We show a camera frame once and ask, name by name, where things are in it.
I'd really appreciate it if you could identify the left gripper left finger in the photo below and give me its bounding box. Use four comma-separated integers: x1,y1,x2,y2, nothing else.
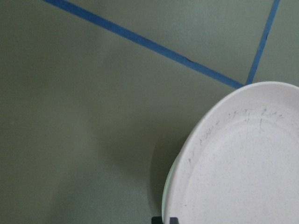
151,217,163,224

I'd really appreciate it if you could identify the pink plate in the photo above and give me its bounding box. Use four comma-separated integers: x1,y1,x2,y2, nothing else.
162,82,299,224

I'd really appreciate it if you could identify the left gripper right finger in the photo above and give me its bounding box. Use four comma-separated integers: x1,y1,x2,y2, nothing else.
170,217,179,224

